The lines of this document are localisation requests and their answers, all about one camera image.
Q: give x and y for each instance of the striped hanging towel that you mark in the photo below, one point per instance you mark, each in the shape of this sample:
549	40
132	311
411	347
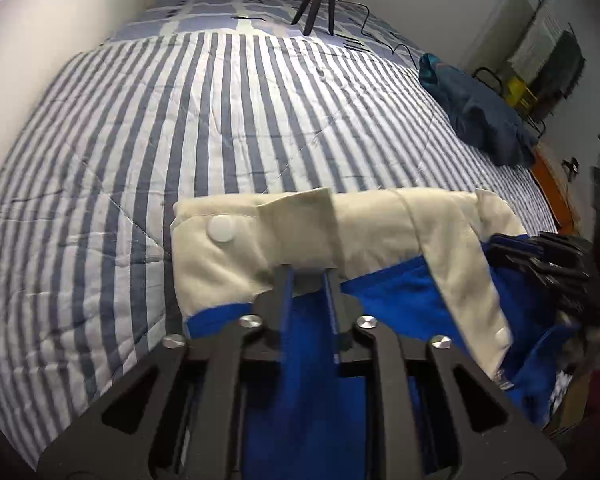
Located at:
535	45

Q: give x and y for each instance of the dark blue clothes pile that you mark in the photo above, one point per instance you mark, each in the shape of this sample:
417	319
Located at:
480	110

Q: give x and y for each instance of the black metal shoe rack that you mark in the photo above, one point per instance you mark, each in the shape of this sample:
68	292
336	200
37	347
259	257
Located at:
485	71

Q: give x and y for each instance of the blue white striped blanket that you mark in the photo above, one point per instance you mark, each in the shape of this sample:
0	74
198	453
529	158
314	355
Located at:
180	135

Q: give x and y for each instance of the yellow box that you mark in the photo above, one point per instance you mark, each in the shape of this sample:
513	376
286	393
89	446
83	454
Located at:
520	92

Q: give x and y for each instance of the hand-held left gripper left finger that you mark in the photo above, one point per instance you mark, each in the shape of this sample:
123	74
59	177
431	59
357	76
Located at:
285	300

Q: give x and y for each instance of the beige and blue jacket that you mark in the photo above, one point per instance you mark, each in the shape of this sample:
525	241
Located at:
380	220

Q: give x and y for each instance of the black clothes rack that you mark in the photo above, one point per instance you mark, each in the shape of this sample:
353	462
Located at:
536	5

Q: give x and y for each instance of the small black device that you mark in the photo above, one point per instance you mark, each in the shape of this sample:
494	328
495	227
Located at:
571	167

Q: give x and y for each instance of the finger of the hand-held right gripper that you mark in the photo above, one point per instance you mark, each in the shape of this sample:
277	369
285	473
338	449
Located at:
540	250
555	282

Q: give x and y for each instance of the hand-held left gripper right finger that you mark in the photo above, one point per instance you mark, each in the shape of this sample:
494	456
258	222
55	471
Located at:
330	305

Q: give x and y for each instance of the dark hanging clothes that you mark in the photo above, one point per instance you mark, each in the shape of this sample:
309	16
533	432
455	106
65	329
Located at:
562	70

